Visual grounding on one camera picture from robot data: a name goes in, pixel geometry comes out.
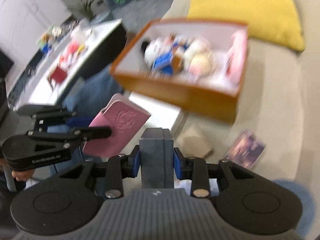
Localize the dark grey rectangular box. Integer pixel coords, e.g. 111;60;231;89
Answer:
139;128;174;189

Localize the pink card holder wallet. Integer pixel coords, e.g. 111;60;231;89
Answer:
83;93;151;158

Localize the purple photo card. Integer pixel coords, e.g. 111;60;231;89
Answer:
223;129;266;170

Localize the blue ocean park tag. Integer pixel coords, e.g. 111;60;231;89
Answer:
152;51;173;70

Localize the person's left hand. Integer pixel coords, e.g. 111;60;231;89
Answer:
11;170;35;181

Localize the white coffee table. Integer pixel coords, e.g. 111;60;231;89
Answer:
8;18;126;111

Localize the red small box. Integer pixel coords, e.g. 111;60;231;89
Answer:
48;66;67;84

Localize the orange cardboard storage box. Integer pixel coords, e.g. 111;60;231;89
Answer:
111;18;248;124

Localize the white black-eared plush toy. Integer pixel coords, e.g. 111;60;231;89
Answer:
140;37;172;68

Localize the white crochet bunny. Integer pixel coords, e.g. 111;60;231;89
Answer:
184;38;216;78

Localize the beige sofa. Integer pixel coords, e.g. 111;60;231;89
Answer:
177;0;319;196

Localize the pink fabric pouch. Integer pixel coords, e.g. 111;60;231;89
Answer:
226;30;247;86

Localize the potted green plant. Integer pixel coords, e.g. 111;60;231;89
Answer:
79;0;95;21

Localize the brown bear sailor plush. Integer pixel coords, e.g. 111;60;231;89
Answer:
170;34;190;74

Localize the yellow cushion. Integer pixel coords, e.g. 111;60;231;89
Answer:
187;0;305;52

